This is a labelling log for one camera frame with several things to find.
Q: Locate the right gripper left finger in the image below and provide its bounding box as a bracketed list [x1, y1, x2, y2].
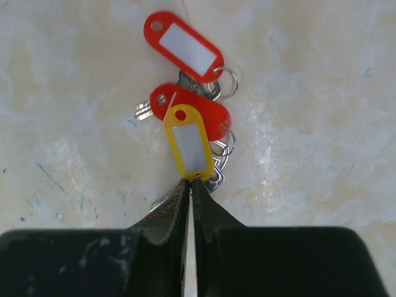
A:
[1, 180, 189, 296]

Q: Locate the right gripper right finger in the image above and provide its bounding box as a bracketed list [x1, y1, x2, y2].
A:
[191, 179, 388, 296]

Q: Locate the yellow tagged key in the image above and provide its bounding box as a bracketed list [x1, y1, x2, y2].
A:
[150, 103, 231, 213]

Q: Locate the red tagged key near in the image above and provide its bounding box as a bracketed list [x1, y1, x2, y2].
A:
[133, 82, 238, 155]

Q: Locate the red tagged key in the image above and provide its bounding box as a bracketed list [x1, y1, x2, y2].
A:
[133, 82, 238, 155]
[143, 11, 239, 98]

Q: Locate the red tagged key far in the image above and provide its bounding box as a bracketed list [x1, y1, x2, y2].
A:
[143, 11, 239, 98]

